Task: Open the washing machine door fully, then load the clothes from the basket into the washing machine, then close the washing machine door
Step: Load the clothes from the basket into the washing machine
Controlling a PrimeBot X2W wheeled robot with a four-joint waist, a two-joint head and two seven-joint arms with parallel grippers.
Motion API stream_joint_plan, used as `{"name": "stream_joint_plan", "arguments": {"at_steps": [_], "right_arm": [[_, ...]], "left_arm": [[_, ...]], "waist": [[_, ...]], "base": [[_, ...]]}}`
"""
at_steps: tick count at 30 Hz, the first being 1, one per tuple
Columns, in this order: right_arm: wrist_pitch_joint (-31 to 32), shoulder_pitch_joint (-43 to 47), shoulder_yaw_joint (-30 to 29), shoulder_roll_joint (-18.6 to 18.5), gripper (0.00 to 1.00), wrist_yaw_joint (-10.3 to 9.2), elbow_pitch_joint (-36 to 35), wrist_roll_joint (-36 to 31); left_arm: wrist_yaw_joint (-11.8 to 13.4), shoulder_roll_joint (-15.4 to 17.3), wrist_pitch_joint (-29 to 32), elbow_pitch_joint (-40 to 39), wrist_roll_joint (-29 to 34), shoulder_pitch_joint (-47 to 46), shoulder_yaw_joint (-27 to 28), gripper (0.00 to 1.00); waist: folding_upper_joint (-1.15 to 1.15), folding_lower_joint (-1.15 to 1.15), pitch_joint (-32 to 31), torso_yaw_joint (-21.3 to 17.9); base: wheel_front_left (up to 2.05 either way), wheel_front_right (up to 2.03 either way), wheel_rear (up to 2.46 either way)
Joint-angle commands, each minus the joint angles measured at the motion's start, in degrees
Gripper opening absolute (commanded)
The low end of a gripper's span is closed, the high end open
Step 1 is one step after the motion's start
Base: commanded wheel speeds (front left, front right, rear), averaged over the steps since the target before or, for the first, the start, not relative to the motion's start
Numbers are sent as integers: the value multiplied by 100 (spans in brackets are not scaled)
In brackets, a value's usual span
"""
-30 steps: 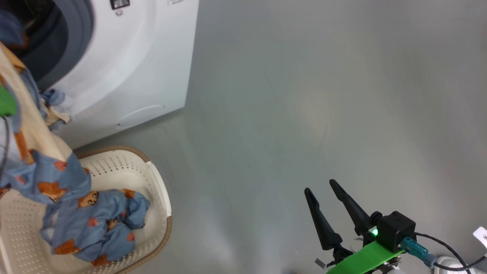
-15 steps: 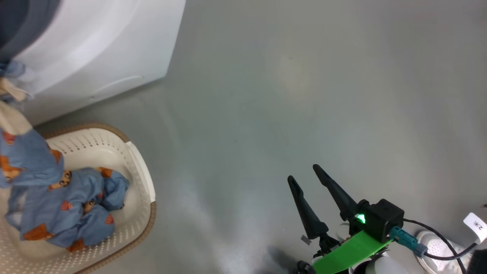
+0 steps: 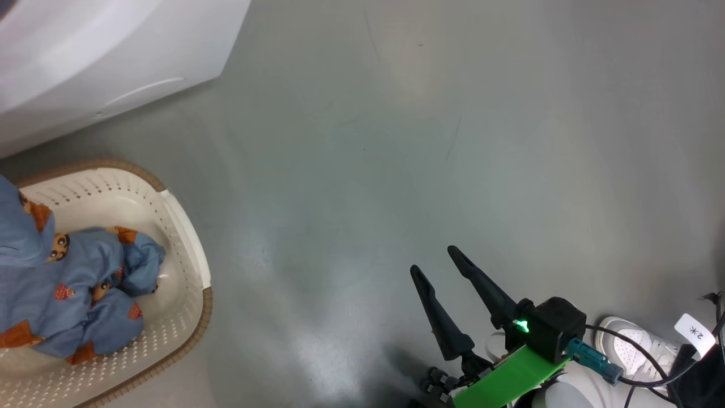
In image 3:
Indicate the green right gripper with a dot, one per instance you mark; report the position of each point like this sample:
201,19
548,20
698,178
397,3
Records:
504,379

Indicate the white front-load washing machine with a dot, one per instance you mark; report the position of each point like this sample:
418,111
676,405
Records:
113,51

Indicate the white sneaker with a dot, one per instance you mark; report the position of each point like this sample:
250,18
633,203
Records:
634,345

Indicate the black trouser leg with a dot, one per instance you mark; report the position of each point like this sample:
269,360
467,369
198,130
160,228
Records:
702,379

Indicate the cream perforated laundry basket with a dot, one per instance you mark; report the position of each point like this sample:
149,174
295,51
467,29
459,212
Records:
170,317

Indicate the round white filter cover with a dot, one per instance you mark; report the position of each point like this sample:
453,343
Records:
141,93

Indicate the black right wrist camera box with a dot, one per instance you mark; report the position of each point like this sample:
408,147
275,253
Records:
552,328

